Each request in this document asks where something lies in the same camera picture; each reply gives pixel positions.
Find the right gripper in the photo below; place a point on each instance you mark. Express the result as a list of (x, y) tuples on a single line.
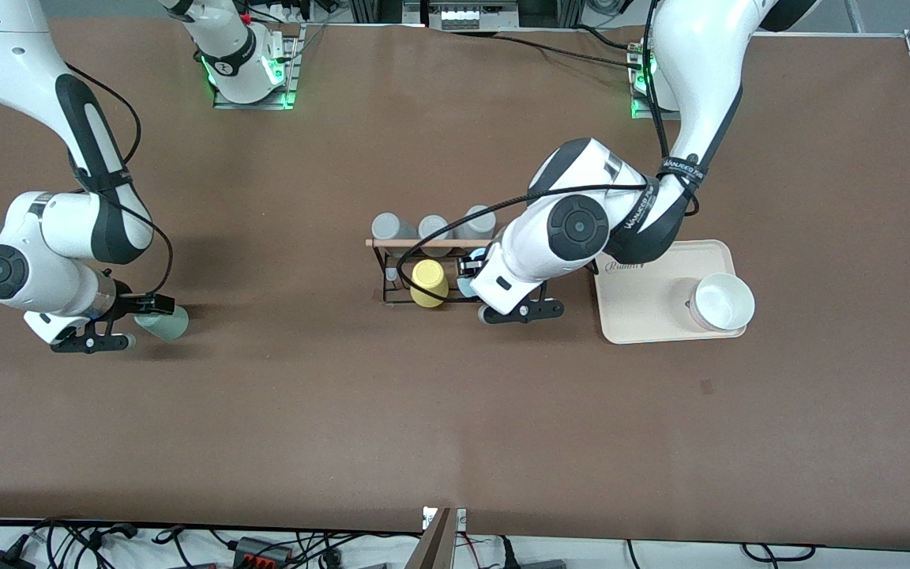
[(128, 303)]

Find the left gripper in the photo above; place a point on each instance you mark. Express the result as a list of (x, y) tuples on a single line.
[(473, 261)]

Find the light blue cup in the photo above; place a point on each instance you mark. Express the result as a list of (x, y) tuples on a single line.
[(467, 286)]

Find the mint green cup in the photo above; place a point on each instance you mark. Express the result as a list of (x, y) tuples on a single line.
[(169, 324)]

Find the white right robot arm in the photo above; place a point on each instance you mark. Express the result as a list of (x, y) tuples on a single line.
[(28, 229)]

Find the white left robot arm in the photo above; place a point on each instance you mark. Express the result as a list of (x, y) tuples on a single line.
[(700, 63)]

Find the grey cup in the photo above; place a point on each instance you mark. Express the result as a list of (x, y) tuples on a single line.
[(390, 227), (476, 221), (431, 225)]

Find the yellow cup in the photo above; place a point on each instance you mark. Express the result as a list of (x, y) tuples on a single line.
[(428, 286)]

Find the cream plastic tray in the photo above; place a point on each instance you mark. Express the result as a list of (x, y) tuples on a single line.
[(644, 316)]

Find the grey connector box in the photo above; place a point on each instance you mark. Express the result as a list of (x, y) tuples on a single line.
[(471, 14)]

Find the white bowl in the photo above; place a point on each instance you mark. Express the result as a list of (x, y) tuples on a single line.
[(723, 302)]

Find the black power strip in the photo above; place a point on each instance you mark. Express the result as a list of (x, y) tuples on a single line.
[(261, 552)]

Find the black power adapter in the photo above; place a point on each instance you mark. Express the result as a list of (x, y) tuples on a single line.
[(1, 561)]

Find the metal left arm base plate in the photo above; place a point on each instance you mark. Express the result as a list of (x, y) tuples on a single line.
[(638, 103)]

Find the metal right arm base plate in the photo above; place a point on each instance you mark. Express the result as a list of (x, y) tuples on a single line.
[(289, 79)]

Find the grey camera mount bar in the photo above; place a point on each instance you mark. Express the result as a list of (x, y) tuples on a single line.
[(435, 541)]

